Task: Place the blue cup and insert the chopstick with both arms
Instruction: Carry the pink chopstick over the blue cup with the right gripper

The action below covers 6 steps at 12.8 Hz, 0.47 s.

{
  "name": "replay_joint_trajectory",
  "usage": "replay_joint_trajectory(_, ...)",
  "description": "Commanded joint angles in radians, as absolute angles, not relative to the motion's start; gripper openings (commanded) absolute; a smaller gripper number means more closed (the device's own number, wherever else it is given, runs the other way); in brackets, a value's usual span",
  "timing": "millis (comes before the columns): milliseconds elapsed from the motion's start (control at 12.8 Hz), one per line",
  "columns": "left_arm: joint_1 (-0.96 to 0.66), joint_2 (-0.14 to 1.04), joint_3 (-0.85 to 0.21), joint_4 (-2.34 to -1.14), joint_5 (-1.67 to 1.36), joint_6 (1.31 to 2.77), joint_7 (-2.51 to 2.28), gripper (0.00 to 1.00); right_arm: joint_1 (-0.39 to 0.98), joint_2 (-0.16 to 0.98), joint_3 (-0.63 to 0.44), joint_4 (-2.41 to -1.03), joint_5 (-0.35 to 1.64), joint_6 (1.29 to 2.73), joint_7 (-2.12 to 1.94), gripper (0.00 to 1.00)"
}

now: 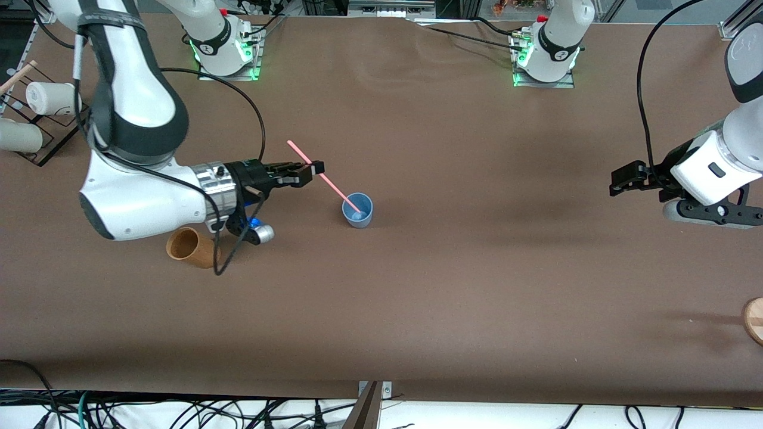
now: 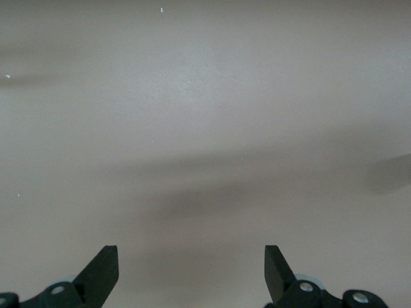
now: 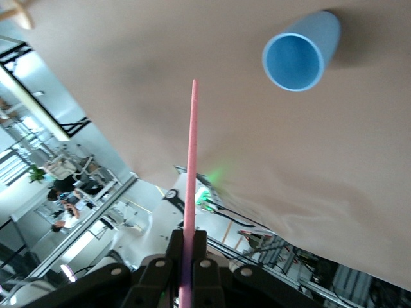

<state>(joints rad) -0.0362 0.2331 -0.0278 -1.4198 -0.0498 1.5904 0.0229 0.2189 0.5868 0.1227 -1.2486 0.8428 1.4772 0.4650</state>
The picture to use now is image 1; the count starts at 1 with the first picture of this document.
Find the small metal bracket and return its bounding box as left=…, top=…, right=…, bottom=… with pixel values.
left=358, top=380, right=393, bottom=399

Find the aluminium frame profile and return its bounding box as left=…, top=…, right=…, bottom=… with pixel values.
left=718, top=0, right=753, bottom=41

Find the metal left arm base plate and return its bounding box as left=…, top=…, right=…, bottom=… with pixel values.
left=511, top=31, right=576, bottom=89

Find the brown wooden cup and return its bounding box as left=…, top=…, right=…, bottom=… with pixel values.
left=166, top=226, right=222, bottom=269

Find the light wooden stick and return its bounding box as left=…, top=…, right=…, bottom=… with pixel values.
left=0, top=60, right=38, bottom=96

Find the dark brown pole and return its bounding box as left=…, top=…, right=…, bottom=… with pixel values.
left=341, top=381, right=382, bottom=429

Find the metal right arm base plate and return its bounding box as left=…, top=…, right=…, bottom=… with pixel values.
left=197, top=25, right=263, bottom=82

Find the pink chopstick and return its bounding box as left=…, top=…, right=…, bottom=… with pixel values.
left=287, top=140, right=365, bottom=216

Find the blue cup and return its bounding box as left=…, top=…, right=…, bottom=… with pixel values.
left=341, top=192, right=374, bottom=229

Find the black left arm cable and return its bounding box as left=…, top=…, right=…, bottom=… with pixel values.
left=637, top=0, right=707, bottom=173

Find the black wire rack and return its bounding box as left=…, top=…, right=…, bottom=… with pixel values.
left=0, top=64, right=91, bottom=167

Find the grey power strip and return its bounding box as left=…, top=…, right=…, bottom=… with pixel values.
left=348, top=0, right=437, bottom=18

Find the white cup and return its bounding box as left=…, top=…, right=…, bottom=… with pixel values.
left=25, top=82, right=82, bottom=117
left=0, top=118, right=44, bottom=153

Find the round wooden disc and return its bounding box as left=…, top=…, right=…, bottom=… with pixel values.
left=742, top=297, right=763, bottom=346

